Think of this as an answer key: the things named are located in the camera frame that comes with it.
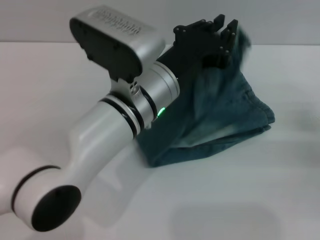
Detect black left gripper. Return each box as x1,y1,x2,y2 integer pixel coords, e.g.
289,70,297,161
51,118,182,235
155,14,240,83

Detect blue denim shorts with basketball print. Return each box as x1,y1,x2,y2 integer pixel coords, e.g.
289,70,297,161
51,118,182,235
136,23,277,169

